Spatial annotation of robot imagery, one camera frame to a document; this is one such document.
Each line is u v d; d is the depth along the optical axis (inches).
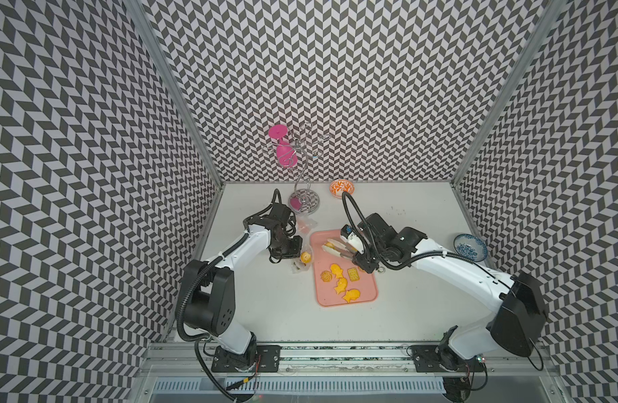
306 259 33.5
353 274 35.0
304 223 40.1
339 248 34.1
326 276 34.9
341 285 34.1
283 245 29.1
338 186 45.1
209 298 17.3
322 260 35.6
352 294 33.2
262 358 28.5
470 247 37.7
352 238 28.4
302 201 43.7
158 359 29.1
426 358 28.9
